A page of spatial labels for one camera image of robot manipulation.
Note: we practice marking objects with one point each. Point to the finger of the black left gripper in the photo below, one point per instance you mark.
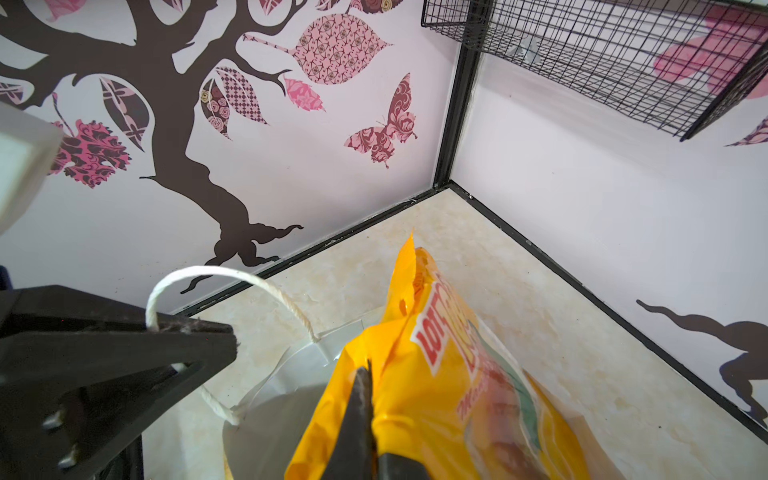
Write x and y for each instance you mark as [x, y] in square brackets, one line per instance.
[82, 378]

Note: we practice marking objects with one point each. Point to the black wire basket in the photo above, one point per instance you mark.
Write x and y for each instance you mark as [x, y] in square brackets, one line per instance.
[678, 66]

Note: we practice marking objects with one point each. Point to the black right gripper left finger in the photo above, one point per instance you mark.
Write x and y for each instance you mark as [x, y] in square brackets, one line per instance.
[353, 454]

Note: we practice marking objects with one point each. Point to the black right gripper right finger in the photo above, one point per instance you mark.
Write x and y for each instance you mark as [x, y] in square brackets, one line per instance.
[397, 467]

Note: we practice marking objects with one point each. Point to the floral white paper bag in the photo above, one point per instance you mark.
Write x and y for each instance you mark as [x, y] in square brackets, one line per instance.
[262, 432]

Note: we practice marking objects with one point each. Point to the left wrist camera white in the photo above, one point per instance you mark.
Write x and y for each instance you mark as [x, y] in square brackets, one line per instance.
[29, 147]

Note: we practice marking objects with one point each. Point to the yellow snack bag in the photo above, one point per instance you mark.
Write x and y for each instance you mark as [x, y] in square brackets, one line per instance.
[448, 394]

